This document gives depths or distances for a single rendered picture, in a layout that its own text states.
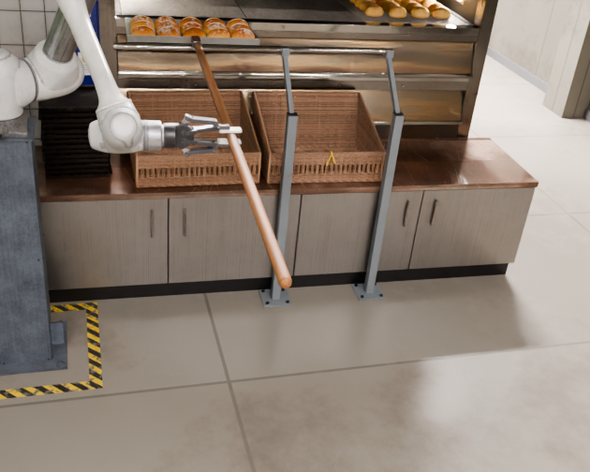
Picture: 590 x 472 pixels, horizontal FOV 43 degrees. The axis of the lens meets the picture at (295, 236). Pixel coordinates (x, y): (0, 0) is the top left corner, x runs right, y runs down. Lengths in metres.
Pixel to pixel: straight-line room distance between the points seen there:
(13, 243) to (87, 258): 0.55
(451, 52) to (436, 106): 0.29
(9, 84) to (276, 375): 1.54
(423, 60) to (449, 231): 0.89
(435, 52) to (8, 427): 2.64
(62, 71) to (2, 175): 0.42
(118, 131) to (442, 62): 2.31
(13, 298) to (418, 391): 1.68
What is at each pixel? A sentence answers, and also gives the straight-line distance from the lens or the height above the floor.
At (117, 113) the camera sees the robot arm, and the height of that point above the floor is 1.34.
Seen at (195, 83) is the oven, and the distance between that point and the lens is 3.67.
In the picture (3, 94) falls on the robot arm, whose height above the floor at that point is 1.15.
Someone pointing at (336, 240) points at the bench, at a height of 0.29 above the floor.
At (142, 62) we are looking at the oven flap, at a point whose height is 0.98.
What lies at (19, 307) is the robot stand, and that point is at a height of 0.29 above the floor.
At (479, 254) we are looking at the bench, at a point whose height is 0.17.
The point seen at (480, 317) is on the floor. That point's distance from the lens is 3.76.
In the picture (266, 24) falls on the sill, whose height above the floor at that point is 1.17.
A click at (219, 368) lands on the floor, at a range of 3.20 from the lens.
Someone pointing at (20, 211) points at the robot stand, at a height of 0.71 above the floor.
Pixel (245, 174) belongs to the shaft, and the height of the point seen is 1.21.
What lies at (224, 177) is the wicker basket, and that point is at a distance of 3.34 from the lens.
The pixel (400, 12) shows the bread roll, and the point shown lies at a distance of 3.99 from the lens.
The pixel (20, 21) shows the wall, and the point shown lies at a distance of 3.58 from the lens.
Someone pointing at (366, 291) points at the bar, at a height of 0.02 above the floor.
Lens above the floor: 2.09
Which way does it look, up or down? 30 degrees down
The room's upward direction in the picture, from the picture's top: 6 degrees clockwise
